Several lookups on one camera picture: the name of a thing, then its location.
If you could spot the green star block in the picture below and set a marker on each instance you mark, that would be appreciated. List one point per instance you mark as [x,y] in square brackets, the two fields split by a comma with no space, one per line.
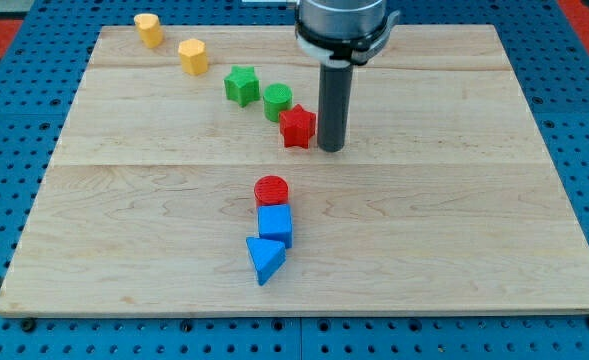
[242,85]

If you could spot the green cylinder block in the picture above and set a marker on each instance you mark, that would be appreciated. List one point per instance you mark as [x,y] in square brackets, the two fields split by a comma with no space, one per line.
[277,97]

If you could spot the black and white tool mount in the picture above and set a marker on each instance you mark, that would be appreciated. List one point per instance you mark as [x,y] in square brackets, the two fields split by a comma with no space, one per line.
[341,53]

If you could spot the blue triangle block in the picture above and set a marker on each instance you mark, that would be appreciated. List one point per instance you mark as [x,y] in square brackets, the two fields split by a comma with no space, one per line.
[267,257]

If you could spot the wooden board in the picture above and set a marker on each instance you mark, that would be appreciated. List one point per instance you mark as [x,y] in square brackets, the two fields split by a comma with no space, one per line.
[443,202]

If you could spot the yellow hexagon block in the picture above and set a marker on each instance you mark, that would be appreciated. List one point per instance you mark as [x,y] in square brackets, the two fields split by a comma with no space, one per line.
[193,56]

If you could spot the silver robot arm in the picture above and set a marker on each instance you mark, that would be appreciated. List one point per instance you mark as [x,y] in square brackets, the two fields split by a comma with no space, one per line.
[340,35]

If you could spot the yellow heart block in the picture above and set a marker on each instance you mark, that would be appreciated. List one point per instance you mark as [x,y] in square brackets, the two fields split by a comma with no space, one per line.
[149,29]

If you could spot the blue cube block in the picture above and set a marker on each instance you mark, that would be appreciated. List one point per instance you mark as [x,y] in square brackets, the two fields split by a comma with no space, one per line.
[275,223]

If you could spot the red star block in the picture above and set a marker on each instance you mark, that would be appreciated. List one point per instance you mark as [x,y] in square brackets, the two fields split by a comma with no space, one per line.
[297,126]

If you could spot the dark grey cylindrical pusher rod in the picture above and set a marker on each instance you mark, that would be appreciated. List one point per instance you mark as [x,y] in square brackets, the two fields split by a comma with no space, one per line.
[333,107]

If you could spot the red cylinder block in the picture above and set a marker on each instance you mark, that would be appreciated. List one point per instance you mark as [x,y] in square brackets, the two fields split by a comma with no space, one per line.
[271,190]

